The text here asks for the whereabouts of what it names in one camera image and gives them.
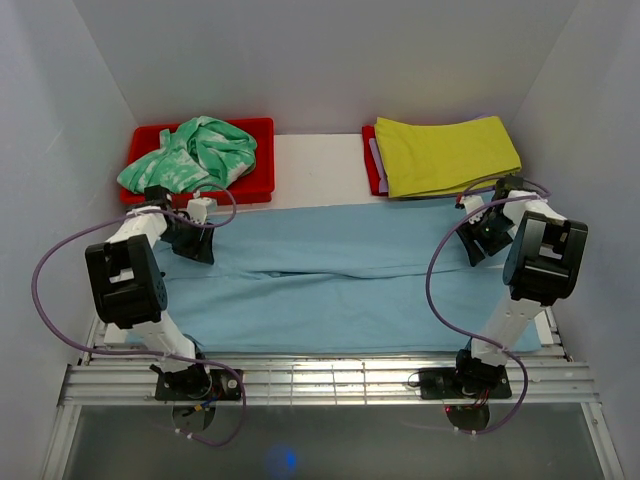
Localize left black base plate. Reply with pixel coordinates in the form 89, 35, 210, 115
150, 364, 241, 402

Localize aluminium rail frame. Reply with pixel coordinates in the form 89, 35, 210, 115
42, 199, 626, 480

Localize red plastic bin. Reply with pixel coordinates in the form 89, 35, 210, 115
117, 116, 275, 205

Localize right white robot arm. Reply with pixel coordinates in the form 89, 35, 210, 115
451, 175, 588, 398

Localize light blue trousers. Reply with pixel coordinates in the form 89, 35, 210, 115
124, 203, 546, 356

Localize yellow folded trousers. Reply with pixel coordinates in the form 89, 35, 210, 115
374, 115, 522, 196

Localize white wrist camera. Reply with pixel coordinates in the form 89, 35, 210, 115
455, 195, 485, 224
185, 196, 217, 225

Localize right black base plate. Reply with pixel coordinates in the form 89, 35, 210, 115
407, 367, 512, 400

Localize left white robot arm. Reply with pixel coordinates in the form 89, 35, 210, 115
85, 186, 216, 400

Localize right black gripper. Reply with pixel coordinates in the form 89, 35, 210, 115
456, 213, 516, 268

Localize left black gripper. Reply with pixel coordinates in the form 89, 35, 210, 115
158, 215, 215, 265

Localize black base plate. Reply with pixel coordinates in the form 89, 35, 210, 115
407, 367, 512, 400
150, 364, 241, 402

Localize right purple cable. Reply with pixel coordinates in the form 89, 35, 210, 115
424, 172, 551, 437

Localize green white patterned trousers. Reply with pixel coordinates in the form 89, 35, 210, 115
117, 116, 257, 194

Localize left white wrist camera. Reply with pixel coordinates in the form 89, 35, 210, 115
185, 196, 217, 225

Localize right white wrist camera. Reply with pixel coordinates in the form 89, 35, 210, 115
455, 195, 485, 224

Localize red folded trousers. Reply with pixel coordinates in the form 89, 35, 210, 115
361, 125, 389, 197

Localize lilac folded trousers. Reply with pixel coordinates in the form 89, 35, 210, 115
368, 115, 519, 202

